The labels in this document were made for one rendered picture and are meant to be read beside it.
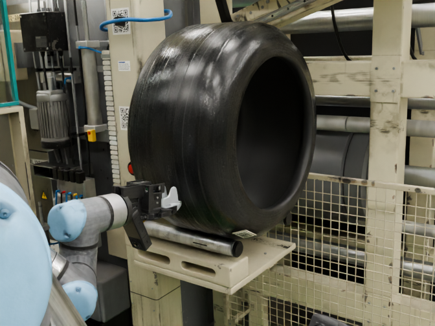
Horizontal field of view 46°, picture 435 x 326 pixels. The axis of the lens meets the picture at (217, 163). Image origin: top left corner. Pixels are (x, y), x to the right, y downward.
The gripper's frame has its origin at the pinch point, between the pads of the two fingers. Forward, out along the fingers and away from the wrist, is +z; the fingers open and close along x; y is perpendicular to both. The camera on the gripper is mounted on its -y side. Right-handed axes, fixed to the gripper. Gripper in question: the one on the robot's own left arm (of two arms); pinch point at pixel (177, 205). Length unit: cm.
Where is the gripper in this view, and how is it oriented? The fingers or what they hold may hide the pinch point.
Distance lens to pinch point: 126.9
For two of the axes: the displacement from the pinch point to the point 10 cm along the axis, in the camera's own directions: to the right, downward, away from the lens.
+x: -8.1, -1.0, 5.7
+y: 0.3, -9.9, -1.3
